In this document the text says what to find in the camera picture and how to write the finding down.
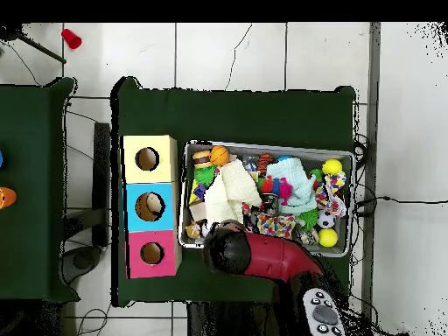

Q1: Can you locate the cream muslin cloth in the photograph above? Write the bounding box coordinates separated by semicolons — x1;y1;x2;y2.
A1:
203;158;263;225

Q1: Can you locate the wooden box with three holes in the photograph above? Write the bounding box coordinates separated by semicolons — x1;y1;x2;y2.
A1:
120;134;183;280

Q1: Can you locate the shallow clear mesh bin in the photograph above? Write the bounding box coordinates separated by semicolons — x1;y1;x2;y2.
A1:
178;139;356;258

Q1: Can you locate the orange toy basketball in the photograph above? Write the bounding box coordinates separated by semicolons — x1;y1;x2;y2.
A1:
209;145;231;167

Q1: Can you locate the toy burger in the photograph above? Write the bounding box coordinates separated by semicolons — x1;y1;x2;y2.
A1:
192;150;214;170

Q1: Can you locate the multicolour spiky caterpillar toy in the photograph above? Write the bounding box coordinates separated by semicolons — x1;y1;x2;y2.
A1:
260;175;294;206

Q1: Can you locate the colourful dotted cloth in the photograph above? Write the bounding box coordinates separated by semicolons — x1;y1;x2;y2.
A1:
255;212;297;241

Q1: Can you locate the dark green tablecloth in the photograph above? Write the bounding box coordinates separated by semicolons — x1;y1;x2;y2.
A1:
110;76;357;308

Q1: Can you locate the mint muslin cloth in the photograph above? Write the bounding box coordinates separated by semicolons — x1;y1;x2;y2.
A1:
265;157;319;216

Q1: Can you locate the white colourful patterned cloth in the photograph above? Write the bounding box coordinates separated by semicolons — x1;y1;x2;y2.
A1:
314;171;347;218

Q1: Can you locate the small soccer ball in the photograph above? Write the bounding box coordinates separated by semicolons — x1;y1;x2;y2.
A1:
317;210;336;229

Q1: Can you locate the yellow ball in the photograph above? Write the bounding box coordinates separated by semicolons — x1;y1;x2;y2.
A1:
318;227;340;249
321;158;343;176

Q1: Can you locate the black upright stand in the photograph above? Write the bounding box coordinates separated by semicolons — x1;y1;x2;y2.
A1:
92;122;111;246

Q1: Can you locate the grey rounded base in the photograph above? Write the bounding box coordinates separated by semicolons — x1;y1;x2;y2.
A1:
62;244;103;285

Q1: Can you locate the side table with green cloth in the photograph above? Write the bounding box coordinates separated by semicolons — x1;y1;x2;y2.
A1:
0;77;80;303

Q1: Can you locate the red plastic cup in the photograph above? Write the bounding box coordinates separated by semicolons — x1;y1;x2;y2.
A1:
60;28;83;50

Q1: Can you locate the orange toy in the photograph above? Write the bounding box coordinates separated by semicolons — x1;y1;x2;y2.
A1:
0;186;18;210

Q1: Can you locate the black tripod leg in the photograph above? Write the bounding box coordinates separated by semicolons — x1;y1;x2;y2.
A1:
0;24;67;65

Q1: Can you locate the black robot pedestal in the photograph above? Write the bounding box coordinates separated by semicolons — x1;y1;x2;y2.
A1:
186;301;309;336

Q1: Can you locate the black cable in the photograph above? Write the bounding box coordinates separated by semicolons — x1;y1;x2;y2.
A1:
353;194;448;215

